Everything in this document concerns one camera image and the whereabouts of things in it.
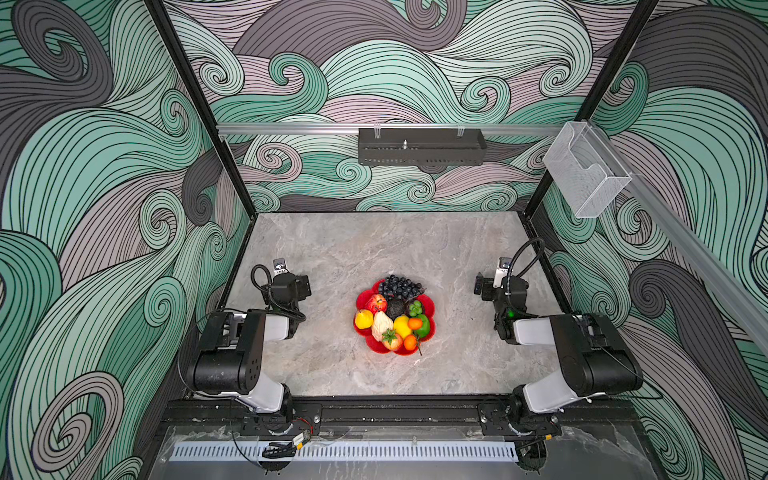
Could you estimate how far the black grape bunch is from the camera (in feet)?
2.93

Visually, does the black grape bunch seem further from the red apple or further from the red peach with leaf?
the red peach with leaf

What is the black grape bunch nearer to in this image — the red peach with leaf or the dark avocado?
the dark avocado

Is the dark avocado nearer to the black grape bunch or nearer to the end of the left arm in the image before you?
the black grape bunch

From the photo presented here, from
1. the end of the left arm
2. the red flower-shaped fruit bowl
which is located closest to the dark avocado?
the red flower-shaped fruit bowl

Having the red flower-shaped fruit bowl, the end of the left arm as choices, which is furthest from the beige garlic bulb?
the end of the left arm

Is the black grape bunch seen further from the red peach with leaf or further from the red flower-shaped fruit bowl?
the red peach with leaf

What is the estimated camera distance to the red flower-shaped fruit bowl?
81cm
